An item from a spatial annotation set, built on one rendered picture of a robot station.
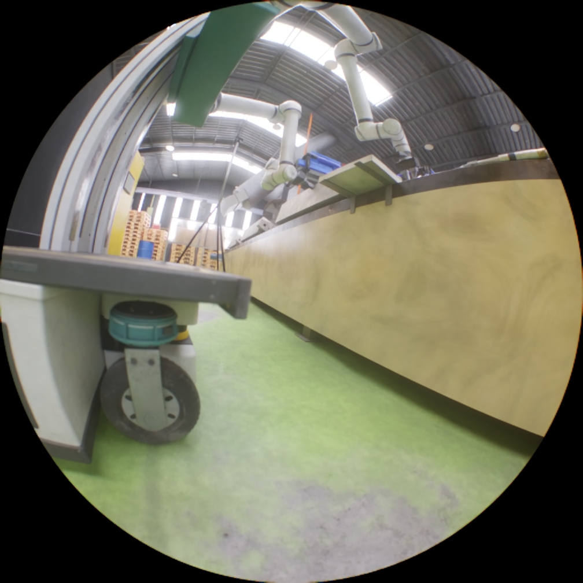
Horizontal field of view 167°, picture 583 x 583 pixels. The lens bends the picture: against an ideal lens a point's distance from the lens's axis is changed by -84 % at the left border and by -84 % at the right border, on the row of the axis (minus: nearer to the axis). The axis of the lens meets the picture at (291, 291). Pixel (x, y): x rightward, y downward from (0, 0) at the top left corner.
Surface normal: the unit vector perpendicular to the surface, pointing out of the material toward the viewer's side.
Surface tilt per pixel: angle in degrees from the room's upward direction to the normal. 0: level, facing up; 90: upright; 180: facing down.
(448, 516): 0
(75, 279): 90
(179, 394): 92
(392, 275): 90
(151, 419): 90
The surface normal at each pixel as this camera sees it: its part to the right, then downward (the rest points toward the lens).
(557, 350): -0.88, -0.12
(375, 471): 0.16, -0.99
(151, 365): 0.59, 0.15
